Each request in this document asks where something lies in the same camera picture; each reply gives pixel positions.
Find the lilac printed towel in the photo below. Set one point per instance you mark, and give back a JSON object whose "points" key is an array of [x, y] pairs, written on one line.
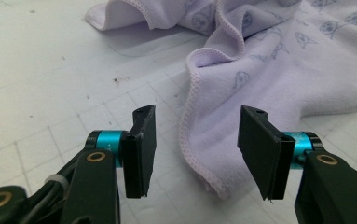
{"points": [[260, 68]]}

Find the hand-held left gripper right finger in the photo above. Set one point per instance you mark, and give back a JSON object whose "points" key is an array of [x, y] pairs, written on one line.
{"points": [[260, 155]]}

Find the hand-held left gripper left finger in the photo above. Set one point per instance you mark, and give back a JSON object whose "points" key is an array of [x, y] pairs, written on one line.
{"points": [[139, 155]]}

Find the white grid mat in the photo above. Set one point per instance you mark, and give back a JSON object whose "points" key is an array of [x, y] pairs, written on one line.
{"points": [[42, 77]]}

